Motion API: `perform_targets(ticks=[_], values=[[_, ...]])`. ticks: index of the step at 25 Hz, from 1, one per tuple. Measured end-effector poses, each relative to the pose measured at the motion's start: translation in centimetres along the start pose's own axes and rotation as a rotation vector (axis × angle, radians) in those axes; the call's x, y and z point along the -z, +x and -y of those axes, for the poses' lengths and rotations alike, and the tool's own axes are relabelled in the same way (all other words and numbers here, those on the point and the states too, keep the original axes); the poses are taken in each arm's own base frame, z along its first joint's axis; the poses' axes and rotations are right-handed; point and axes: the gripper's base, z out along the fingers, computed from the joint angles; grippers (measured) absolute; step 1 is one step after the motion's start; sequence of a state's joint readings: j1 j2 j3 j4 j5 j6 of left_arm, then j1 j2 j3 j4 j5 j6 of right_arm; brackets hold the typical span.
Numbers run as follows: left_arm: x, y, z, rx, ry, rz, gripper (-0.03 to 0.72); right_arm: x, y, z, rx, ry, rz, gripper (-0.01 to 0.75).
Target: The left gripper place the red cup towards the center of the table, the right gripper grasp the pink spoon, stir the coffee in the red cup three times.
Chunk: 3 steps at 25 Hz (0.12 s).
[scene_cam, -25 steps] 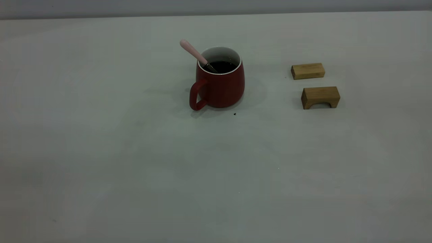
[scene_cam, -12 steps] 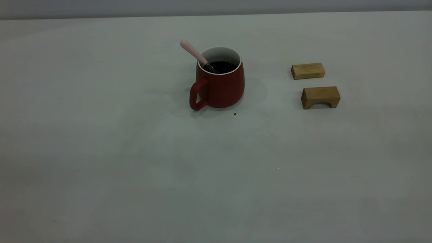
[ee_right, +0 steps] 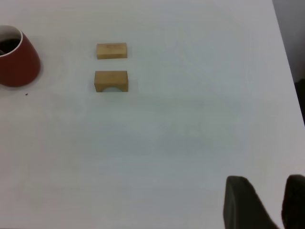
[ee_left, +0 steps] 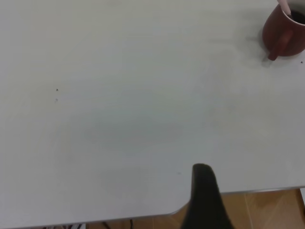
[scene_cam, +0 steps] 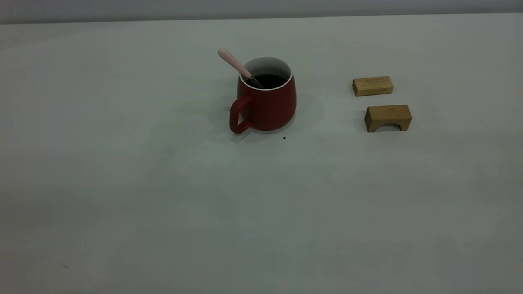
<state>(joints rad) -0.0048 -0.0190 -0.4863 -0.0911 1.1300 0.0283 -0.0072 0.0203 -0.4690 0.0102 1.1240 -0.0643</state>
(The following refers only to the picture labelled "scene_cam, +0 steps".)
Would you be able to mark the flat rectangular wooden block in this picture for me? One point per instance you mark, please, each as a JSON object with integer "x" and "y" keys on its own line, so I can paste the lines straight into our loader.
{"x": 372, "y": 85}

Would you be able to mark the arched wooden block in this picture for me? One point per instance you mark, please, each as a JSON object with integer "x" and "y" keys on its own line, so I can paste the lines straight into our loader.
{"x": 388, "y": 114}

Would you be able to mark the red ceramic mug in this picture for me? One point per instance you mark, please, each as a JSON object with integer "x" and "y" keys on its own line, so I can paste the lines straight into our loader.
{"x": 265, "y": 110}

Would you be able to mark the dark coffee liquid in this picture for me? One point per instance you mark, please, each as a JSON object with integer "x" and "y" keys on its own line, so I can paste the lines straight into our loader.
{"x": 273, "y": 81}

